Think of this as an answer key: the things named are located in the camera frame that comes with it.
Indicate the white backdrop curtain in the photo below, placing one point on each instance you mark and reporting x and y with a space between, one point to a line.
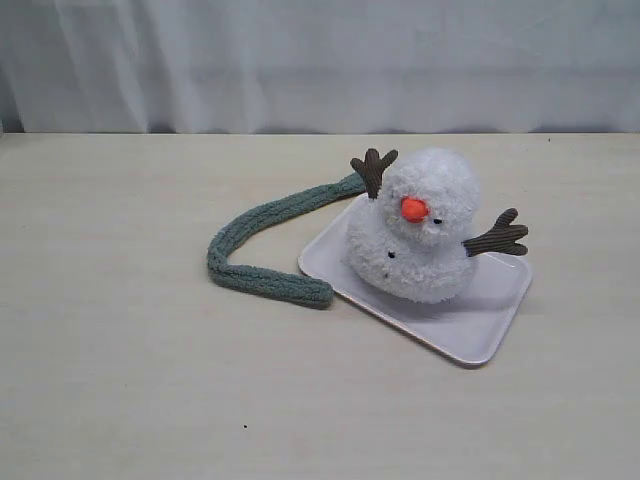
319 66

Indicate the white rectangular tray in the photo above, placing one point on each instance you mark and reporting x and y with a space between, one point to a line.
467 330

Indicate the white plush snowman toy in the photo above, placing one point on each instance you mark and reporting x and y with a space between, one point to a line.
413 237

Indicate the green knitted scarf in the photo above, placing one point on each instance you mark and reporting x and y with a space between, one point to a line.
265 282

